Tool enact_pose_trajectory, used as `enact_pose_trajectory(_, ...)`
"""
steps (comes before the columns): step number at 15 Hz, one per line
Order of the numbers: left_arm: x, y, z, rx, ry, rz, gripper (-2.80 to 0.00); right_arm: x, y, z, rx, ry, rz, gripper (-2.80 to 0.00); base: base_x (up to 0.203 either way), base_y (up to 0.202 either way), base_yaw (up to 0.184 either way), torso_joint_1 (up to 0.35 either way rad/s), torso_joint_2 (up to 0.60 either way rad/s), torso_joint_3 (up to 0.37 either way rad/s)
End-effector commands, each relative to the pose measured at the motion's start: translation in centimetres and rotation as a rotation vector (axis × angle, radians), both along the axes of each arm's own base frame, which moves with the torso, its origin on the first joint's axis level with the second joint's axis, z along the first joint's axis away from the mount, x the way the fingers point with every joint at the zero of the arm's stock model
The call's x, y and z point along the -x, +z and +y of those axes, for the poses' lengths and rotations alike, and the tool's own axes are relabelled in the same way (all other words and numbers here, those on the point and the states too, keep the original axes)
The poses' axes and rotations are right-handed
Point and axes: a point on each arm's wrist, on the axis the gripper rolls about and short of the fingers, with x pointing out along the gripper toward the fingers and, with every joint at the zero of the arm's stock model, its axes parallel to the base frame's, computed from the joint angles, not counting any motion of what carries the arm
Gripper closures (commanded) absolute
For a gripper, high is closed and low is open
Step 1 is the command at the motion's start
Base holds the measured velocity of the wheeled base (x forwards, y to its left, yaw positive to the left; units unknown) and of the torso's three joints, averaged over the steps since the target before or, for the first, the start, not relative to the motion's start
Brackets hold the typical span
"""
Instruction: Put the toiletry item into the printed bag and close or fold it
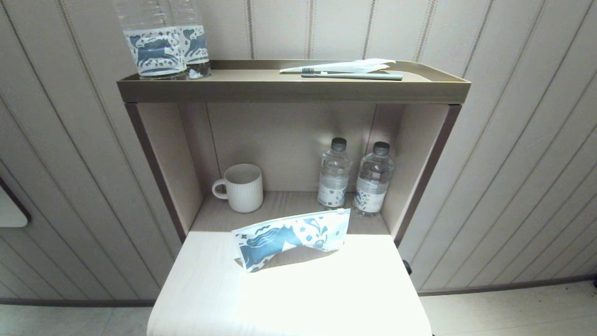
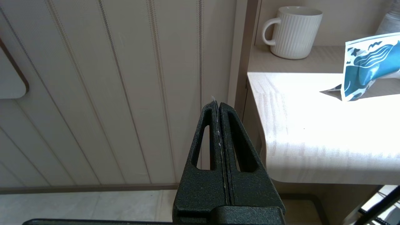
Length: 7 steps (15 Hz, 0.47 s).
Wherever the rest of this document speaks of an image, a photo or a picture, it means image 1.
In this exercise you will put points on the brass coloured shelf tray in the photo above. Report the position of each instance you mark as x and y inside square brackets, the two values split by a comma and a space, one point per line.
[289, 91]

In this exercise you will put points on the beige wooden shelf cabinet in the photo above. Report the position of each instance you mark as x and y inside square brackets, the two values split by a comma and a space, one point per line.
[280, 140]

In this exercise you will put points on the large bottle blue deer label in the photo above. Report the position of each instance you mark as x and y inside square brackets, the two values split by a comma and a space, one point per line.
[196, 44]
[154, 51]

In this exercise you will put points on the blue white patterned zip pouch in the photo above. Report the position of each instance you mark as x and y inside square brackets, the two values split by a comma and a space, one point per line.
[289, 238]

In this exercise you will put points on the white ribbed ceramic mug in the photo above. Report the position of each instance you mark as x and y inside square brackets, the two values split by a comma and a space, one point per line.
[245, 189]

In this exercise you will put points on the white wall fixture dark rim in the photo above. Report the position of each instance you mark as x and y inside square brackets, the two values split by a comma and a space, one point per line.
[10, 212]

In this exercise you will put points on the grey green toothbrush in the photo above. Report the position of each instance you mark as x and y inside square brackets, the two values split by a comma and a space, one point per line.
[359, 76]

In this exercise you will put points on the small water bottle grey cap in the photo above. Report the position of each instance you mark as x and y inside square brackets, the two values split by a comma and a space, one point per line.
[371, 186]
[333, 182]

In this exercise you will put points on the white paper wrapper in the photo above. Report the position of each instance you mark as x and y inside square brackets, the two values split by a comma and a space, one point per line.
[354, 66]

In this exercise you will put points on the small black cabinet knob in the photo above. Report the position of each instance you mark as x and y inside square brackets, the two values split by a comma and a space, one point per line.
[407, 267]

